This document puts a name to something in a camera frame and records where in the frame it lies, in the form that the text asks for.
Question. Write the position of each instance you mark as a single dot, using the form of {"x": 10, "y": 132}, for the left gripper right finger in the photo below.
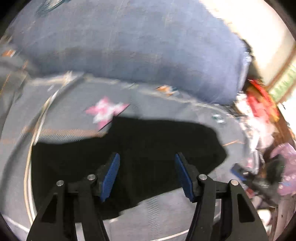
{"x": 223, "y": 210}

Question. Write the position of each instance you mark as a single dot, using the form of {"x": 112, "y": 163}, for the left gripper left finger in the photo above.
{"x": 68, "y": 203}

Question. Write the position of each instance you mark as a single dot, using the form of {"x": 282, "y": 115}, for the black pants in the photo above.
{"x": 147, "y": 151}

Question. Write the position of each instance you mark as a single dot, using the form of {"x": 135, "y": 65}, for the purple plastic bag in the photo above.
{"x": 287, "y": 182}

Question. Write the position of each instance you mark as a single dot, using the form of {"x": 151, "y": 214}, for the red and white clothes pile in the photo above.
{"x": 258, "y": 115}

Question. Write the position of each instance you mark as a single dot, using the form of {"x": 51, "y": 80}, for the grey patterned bed sheet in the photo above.
{"x": 52, "y": 109}

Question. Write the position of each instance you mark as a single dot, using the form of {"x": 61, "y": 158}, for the blue plaid pillow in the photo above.
{"x": 176, "y": 43}

